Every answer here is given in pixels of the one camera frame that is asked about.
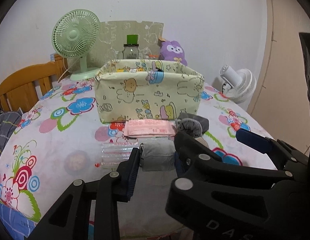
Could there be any colourful small box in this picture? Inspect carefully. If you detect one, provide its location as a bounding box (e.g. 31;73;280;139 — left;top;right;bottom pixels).
116;66;145;73

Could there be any wooden bed headboard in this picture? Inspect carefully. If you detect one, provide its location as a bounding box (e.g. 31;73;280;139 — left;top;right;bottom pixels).
0;60;69;113

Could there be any green desk fan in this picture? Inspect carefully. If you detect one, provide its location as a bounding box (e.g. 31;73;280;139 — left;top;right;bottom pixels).
52;9;101;81

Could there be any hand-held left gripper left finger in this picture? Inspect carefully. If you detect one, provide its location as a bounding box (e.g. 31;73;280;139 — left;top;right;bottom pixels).
27;147;141;240

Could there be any beige wooden door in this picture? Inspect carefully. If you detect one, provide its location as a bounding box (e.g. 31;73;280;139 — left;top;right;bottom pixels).
246;0;310;155

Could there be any clear plastic bag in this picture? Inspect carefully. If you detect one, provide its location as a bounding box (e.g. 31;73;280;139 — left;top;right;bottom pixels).
100;141;140;167

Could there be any pink packet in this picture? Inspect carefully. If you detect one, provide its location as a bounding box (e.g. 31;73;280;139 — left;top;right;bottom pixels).
123;119;177;138

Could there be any grey plaid pillow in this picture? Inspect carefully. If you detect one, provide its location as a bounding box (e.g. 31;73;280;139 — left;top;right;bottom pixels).
0;104;23;165

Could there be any purple plush bunny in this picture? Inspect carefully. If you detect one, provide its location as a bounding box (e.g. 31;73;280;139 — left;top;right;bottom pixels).
159;38;188;67

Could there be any yellow printed fabric storage box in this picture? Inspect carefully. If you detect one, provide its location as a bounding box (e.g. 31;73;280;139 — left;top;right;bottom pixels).
94;59;205;123

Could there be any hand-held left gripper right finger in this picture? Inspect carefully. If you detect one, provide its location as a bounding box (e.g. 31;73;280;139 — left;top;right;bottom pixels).
174;153;183;178

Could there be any green printed board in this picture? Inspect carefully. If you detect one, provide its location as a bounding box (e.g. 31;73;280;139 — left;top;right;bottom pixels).
96;20;165;67

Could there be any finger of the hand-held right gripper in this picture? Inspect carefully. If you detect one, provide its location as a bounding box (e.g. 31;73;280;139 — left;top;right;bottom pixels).
236;129;309;180
174;131;279;188

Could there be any floral tablecloth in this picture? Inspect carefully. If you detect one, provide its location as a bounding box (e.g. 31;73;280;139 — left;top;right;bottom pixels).
0;76;308;233

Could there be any blue bed sheet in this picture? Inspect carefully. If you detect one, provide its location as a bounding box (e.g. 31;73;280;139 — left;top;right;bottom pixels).
0;200;36;240

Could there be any glass mug with green lid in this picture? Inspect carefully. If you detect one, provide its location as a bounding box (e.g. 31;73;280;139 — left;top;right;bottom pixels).
122;34;140;60

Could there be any white standing fan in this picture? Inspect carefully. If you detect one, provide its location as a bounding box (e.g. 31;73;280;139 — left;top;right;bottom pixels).
219;64;257;104

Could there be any grey sock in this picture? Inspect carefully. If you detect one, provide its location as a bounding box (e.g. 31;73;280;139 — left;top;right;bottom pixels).
175;112;210;138
139;140;176;172

